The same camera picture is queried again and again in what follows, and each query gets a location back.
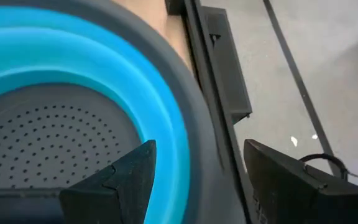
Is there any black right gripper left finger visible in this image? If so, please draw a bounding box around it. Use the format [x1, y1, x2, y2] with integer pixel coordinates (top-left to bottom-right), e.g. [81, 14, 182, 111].
[0, 139, 157, 224]

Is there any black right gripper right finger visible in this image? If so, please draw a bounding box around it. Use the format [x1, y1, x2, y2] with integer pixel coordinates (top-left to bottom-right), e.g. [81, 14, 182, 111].
[243, 139, 358, 224]

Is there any blue grey collapsible colander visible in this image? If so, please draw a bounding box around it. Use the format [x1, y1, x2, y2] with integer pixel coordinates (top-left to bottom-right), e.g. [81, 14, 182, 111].
[0, 0, 248, 224]

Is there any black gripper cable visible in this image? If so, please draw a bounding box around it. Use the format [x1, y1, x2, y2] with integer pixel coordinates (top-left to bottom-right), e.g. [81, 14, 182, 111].
[299, 152, 358, 182]

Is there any black rectangular frame bracket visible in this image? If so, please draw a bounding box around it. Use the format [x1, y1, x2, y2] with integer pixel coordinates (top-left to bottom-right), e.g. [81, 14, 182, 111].
[201, 5, 254, 126]

